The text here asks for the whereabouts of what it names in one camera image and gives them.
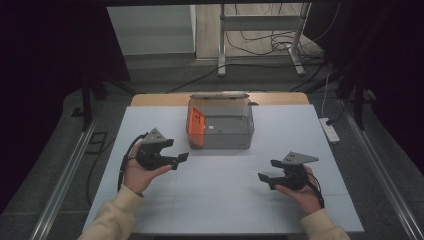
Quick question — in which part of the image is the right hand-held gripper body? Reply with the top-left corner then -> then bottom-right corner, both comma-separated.
274,151 -> 320,192

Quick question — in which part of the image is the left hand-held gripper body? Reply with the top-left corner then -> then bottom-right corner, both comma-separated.
134,127 -> 175,172

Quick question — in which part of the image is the grey transparent plastic box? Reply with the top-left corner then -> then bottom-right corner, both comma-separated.
185,97 -> 256,151

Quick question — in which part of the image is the person's left hand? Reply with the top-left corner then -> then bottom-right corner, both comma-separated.
122,143 -> 173,197

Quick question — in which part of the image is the person's right hand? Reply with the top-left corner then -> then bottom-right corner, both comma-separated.
274,164 -> 324,217

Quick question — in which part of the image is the wooden table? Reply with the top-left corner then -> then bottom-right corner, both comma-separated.
130,92 -> 310,108

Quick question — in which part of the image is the white power strip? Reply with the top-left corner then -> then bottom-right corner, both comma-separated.
318,117 -> 341,145

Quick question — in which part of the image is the black floor plate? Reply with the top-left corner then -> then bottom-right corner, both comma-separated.
84,131 -> 109,155

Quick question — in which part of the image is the grey box lid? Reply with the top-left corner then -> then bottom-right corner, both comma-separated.
189,91 -> 251,101

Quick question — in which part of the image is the black stand leg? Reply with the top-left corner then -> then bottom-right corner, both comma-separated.
80,78 -> 108,132
353,79 -> 368,131

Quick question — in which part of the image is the white cabinet panel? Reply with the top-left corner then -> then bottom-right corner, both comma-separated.
107,4 -> 197,56

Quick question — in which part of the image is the dark curtain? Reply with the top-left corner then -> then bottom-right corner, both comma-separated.
303,0 -> 424,174
0,0 -> 131,214

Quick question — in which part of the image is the white metal stand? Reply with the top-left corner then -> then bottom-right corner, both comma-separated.
217,2 -> 313,78

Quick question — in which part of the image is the left hand-held gripper black cable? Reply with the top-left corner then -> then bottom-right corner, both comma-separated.
116,132 -> 148,193

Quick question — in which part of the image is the hand-held gripper black cable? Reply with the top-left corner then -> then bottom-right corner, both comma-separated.
305,173 -> 326,210
116,132 -> 148,193

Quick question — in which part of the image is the right hand-held gripper black cable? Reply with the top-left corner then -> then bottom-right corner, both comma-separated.
305,173 -> 326,210

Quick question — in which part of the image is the long black floor cable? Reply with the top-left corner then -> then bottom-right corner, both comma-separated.
164,62 -> 334,94

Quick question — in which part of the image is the white power cable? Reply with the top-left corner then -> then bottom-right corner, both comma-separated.
320,71 -> 332,119

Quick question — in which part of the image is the aluminium floor rail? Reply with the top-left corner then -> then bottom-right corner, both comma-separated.
338,99 -> 424,240
29,119 -> 99,240

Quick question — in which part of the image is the tangle of black floor cables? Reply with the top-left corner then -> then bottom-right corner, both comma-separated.
224,3 -> 326,58

